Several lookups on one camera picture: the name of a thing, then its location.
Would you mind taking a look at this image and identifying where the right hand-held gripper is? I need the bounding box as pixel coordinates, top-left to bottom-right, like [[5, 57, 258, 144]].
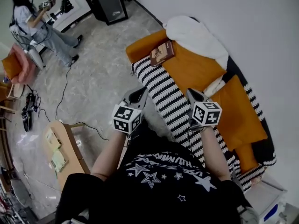
[[186, 88, 223, 132]]

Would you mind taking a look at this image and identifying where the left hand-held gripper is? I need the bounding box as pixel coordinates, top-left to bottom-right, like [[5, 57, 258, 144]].
[[113, 86, 150, 135]]

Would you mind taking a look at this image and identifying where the brown book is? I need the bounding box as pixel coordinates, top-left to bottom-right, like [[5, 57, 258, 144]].
[[149, 40, 176, 68]]

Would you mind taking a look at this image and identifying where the person's right forearm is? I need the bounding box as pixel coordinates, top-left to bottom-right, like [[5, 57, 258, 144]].
[[199, 126, 232, 182]]

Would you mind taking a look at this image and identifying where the person's left forearm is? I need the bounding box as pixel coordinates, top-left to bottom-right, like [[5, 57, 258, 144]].
[[90, 131, 131, 180]]

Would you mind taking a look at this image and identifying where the orange cushion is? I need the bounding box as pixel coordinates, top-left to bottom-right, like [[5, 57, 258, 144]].
[[211, 74, 268, 152]]

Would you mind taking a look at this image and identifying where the black white striped blanket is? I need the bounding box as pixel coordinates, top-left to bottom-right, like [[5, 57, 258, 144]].
[[130, 56, 277, 194]]

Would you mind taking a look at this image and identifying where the light wooden side table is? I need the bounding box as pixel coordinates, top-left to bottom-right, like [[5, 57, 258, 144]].
[[43, 120, 91, 192]]

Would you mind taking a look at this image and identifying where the pale green booklet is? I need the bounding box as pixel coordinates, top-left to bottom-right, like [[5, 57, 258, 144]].
[[50, 148, 69, 173], [45, 127, 63, 154]]

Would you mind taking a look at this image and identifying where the white fluffy pillow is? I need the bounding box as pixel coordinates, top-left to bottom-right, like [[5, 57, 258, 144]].
[[162, 16, 229, 71]]

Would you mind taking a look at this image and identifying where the black star print shirt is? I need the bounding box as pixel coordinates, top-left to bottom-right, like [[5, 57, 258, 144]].
[[55, 119, 254, 224]]

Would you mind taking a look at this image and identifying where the white low table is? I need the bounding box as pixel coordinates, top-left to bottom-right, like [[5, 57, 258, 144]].
[[242, 177, 288, 220]]

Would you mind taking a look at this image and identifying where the pink armchair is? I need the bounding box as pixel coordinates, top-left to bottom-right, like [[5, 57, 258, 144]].
[[1, 42, 38, 84]]

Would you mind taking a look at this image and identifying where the black tall cabinet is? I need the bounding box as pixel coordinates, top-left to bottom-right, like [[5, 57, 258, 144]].
[[78, 0, 129, 26]]

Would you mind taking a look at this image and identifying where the wooden chair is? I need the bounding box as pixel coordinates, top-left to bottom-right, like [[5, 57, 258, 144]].
[[0, 82, 25, 116]]

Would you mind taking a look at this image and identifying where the orange pillow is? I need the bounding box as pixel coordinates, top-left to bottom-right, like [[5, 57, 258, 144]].
[[1, 54, 24, 79]]

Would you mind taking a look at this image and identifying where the black floor cable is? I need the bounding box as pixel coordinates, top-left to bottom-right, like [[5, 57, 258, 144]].
[[54, 65, 110, 141]]

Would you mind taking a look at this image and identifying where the black device with cables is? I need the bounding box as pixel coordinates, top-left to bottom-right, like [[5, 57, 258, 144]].
[[20, 91, 42, 133]]

